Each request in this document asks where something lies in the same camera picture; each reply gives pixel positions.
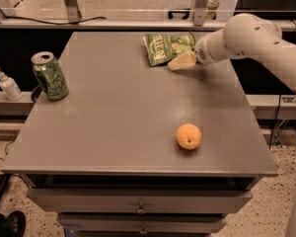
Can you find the grey drawer cabinet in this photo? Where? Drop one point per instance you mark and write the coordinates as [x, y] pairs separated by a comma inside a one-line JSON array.
[[116, 129]]

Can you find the green jalapeno chip bag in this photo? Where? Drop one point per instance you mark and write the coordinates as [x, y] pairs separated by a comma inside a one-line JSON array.
[[163, 48]]

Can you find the metal frame post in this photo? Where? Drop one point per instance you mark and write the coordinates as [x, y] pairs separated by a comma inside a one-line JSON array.
[[73, 12], [199, 12]]

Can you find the black shoe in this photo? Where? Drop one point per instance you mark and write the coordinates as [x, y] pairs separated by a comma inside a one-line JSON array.
[[13, 225]]

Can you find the metal frame post right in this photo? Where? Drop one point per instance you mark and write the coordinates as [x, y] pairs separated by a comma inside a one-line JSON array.
[[199, 12]]

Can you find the top grey drawer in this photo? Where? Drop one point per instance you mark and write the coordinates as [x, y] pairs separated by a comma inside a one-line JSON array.
[[139, 201]]

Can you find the white pump bottle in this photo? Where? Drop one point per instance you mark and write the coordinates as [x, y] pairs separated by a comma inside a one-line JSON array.
[[10, 87]]

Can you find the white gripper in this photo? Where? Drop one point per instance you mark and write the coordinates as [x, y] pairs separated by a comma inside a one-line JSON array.
[[201, 52]]

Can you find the metal frame post left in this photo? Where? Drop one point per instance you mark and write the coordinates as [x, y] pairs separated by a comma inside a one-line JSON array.
[[73, 12]]

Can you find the orange fruit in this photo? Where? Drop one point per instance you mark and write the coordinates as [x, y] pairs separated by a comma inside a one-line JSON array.
[[188, 136]]

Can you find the grey drawer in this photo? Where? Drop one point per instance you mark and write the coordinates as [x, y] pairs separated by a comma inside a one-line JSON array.
[[148, 223], [139, 201]]

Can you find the green soda can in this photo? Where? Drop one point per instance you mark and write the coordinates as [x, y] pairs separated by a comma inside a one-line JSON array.
[[49, 75]]

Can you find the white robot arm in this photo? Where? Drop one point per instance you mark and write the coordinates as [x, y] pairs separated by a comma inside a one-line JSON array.
[[272, 213]]

